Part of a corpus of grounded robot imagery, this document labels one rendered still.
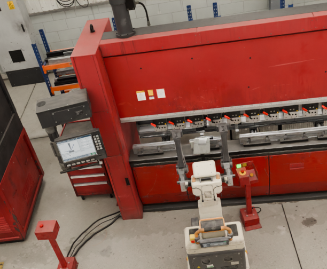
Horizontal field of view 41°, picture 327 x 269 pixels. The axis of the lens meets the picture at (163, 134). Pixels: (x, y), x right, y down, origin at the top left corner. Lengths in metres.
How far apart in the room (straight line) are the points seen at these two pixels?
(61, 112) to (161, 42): 1.16
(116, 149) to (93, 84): 0.83
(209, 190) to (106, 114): 1.33
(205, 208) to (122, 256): 1.37
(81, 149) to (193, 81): 1.32
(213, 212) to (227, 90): 1.24
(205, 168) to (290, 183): 1.57
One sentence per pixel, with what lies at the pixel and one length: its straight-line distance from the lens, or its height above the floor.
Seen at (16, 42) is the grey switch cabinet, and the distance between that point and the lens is 8.89.
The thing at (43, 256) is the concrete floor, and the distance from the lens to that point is 5.63.
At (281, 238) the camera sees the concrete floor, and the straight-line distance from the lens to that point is 5.20.
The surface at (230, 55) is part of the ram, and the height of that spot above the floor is 2.00.
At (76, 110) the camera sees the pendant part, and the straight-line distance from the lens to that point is 4.26.
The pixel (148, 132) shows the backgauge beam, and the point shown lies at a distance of 5.24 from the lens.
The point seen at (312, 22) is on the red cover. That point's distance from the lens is 4.33.
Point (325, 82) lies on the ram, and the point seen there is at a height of 1.57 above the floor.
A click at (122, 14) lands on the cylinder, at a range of 4.30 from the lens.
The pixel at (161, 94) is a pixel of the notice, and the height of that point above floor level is 1.64.
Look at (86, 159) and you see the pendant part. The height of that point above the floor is 1.29.
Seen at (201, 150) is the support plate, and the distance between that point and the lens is 4.78.
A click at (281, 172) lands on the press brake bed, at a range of 5.20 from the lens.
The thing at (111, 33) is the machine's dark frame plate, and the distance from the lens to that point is 4.54.
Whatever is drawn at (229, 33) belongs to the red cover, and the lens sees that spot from 4.25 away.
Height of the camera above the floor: 4.05
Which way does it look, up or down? 37 degrees down
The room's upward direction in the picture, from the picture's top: 12 degrees counter-clockwise
